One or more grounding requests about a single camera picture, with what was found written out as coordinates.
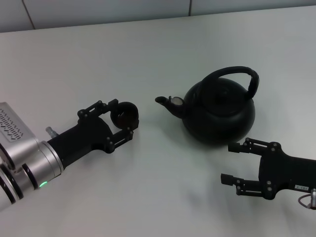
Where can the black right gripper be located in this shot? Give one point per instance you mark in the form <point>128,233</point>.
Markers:
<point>284,172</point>

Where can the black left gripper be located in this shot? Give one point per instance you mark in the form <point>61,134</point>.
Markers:
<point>84,138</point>

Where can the small dark teacup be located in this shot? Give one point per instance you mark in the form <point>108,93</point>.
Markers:
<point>124,116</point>

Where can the black round teapot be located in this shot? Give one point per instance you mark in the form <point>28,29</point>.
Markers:
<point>217,118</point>

